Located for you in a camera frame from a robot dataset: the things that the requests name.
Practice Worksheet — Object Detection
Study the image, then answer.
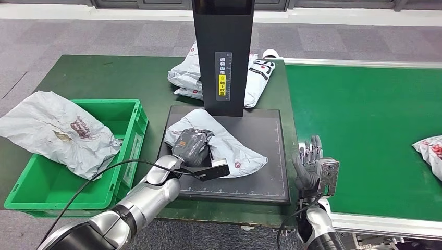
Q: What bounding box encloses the white parcel black print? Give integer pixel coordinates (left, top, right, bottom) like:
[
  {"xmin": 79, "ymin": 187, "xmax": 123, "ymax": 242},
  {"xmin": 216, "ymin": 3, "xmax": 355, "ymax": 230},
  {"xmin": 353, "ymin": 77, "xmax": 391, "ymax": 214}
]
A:
[{"xmin": 243, "ymin": 52, "xmax": 276, "ymax": 109}]

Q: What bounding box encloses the black inbound scanner machine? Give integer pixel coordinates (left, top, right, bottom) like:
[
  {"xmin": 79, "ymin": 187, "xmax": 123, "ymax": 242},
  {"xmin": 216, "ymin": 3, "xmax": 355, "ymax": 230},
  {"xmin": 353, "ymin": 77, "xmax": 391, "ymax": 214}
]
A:
[{"xmin": 157, "ymin": 0, "xmax": 291, "ymax": 205}]

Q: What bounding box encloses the green conveyor belt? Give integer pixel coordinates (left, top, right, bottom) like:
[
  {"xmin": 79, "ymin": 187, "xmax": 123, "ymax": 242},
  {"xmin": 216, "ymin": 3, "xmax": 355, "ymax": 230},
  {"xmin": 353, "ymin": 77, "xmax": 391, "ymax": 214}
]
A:
[{"xmin": 285, "ymin": 64, "xmax": 442, "ymax": 221}]

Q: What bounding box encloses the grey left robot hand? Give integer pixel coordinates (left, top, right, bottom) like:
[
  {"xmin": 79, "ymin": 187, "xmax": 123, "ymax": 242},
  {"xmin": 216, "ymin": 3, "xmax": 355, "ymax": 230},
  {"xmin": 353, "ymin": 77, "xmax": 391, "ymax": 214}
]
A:
[{"xmin": 171, "ymin": 128, "xmax": 215, "ymax": 168}]

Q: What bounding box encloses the green plastic crate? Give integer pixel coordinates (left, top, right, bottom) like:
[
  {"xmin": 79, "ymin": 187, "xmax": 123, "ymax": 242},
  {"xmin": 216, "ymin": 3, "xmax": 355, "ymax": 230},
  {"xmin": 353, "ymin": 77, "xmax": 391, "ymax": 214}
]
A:
[{"xmin": 4, "ymin": 99, "xmax": 149, "ymax": 218}]

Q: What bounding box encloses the flat white parcel bag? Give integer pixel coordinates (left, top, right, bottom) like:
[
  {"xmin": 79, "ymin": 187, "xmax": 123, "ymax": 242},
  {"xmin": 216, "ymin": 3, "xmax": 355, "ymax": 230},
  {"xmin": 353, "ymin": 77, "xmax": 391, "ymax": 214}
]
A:
[{"xmin": 174, "ymin": 86, "xmax": 204, "ymax": 101}]

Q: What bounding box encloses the white parcel red print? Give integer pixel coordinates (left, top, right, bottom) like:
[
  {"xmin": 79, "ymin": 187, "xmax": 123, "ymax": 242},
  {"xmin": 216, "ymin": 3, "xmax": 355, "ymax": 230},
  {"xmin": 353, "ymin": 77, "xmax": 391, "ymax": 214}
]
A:
[{"xmin": 0, "ymin": 90, "xmax": 122, "ymax": 181}]

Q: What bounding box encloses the aluminium conveyor frame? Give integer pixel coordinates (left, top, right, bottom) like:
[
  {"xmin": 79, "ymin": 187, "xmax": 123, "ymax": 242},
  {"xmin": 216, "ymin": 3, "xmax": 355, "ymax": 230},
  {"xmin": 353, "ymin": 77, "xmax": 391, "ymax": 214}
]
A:
[{"xmin": 283, "ymin": 58, "xmax": 442, "ymax": 241}]

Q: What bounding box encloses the white parcel bold black logo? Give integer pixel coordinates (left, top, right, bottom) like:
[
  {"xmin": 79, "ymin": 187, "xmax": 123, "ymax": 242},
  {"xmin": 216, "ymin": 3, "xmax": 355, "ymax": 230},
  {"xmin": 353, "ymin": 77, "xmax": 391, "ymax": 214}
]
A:
[{"xmin": 412, "ymin": 135, "xmax": 442, "ymax": 182}]

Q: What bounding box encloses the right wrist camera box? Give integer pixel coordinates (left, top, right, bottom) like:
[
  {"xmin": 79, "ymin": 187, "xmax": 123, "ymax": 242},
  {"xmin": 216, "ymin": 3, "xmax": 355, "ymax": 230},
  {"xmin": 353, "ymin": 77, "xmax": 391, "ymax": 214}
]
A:
[{"xmin": 317, "ymin": 157, "xmax": 340, "ymax": 197}]

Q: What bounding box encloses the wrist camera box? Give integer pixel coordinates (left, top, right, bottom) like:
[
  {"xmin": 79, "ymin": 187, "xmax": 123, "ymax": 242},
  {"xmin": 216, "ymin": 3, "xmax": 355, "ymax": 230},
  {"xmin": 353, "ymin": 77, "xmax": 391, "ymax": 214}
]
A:
[
  {"xmin": 195, "ymin": 158, "xmax": 231, "ymax": 182},
  {"xmin": 317, "ymin": 157, "xmax": 340, "ymax": 197}
]

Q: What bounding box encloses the white parcel red dot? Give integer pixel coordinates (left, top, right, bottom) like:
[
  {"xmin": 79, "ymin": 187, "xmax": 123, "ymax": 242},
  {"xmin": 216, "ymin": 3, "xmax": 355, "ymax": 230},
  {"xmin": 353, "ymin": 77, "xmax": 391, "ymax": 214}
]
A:
[{"xmin": 163, "ymin": 108, "xmax": 269, "ymax": 179}]

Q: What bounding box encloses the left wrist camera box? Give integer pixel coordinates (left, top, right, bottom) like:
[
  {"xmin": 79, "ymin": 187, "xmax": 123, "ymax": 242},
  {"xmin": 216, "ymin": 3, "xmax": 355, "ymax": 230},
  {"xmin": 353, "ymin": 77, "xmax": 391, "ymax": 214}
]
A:
[{"xmin": 195, "ymin": 158, "xmax": 231, "ymax": 182}]

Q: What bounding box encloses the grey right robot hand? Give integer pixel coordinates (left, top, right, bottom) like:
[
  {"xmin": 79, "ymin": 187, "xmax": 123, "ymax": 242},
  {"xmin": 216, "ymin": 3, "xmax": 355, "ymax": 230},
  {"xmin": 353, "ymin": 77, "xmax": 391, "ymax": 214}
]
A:
[{"xmin": 291, "ymin": 135, "xmax": 324, "ymax": 194}]

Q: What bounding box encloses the black yellow label sticker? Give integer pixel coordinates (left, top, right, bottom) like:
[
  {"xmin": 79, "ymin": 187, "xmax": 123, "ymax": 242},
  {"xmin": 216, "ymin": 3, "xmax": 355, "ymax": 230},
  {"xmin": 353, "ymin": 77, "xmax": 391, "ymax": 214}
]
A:
[{"xmin": 214, "ymin": 52, "xmax": 232, "ymax": 102}]

